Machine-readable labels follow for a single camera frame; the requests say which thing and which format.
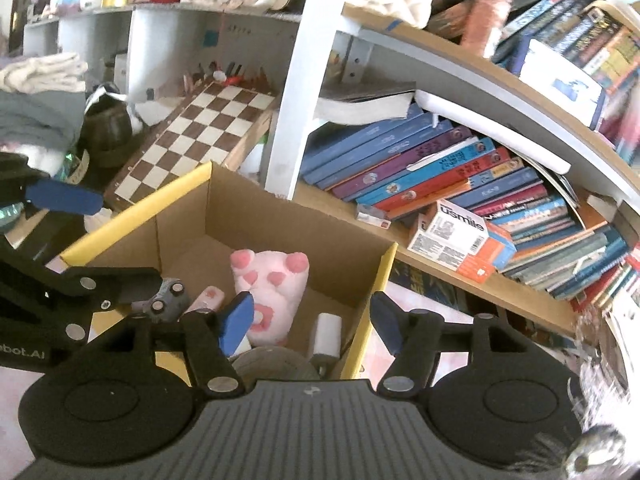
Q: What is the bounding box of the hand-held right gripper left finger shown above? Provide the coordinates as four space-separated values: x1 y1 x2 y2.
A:
107 292 256 395

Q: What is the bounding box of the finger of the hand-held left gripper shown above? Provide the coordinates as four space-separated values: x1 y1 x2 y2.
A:
42 266 188 326
0 152 104 233

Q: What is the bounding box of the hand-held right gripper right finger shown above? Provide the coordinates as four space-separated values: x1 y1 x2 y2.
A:
370 291 526 395

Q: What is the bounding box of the pink plastic case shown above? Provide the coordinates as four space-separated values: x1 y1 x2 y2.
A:
182 285 224 317

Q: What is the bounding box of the pink plush paw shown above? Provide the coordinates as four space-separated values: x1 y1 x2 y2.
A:
230 249 310 347

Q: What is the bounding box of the clear packing tape roll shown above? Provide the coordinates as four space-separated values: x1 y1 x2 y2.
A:
232 346 321 382

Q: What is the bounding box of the small white roll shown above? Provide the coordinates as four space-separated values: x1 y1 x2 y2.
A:
309 312 343 367

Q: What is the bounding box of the cardboard box with yellow flaps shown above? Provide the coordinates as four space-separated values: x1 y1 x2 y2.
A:
59 160 399 381

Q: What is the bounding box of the white fluffy cloth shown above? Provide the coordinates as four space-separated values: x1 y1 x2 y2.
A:
15 144 68 173

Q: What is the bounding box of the dark printed magazine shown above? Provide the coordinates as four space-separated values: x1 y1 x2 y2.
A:
387 259 576 351

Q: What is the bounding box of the grey folded cloth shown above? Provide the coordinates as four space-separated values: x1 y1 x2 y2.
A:
0 91 87 148

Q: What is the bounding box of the small white red box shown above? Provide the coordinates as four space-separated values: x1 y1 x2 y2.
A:
355 204 392 230

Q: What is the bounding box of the white orange product box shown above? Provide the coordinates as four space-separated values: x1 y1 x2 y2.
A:
407 199 516 281

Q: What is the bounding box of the white folded cloth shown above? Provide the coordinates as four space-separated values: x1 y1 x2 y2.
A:
0 52 89 93

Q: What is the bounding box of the brown white chessboard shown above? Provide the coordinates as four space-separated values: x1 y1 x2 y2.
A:
102 80 278 211

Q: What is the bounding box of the stack of colourful leaning books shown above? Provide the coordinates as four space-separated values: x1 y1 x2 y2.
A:
300 102 640 311

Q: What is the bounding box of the small red toy figure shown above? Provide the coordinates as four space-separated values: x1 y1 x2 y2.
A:
212 62 246 86

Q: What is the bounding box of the open grey-paged book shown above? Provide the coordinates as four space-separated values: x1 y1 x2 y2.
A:
315 82 417 126

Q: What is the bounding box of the white curved board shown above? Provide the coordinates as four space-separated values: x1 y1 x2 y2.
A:
415 89 573 173

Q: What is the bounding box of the grey fur pompom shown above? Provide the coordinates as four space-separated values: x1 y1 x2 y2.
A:
520 305 640 480

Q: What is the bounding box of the silver metal clasp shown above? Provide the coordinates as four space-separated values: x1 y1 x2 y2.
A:
564 425 627 480

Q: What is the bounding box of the white wooden bookshelf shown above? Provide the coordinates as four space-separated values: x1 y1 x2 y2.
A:
22 0 640 341

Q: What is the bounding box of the white box with blue print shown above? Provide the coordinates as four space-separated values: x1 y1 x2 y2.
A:
517 39 608 132

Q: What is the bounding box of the pink rolled cloth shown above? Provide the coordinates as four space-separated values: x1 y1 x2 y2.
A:
459 0 513 58

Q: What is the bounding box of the row of dark paperback books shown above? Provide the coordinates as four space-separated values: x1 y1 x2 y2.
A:
430 0 640 166

